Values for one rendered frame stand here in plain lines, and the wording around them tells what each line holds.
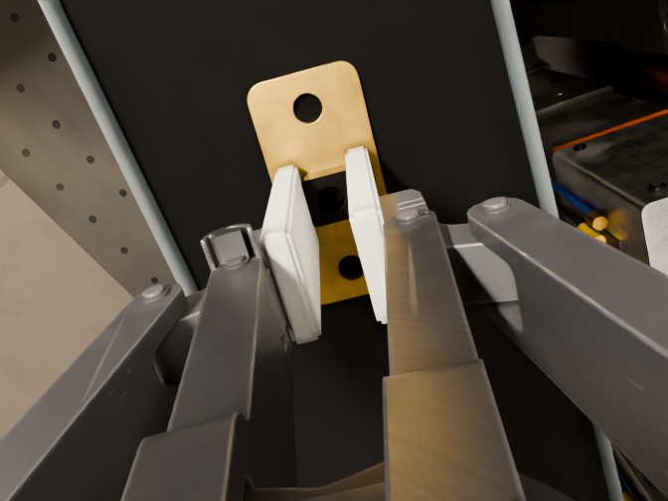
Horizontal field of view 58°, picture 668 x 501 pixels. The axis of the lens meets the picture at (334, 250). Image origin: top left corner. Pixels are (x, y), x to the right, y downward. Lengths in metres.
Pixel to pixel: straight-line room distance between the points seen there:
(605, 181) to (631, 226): 0.03
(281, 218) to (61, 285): 1.50
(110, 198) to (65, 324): 0.98
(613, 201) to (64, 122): 0.57
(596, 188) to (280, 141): 0.19
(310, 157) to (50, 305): 1.49
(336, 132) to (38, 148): 0.57
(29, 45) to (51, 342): 1.10
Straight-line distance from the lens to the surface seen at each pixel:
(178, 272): 0.23
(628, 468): 0.55
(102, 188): 0.74
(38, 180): 0.76
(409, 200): 0.16
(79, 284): 1.62
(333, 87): 0.21
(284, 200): 0.17
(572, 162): 0.38
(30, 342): 1.75
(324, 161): 0.21
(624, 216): 0.33
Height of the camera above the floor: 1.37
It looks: 69 degrees down
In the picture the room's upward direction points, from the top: 178 degrees clockwise
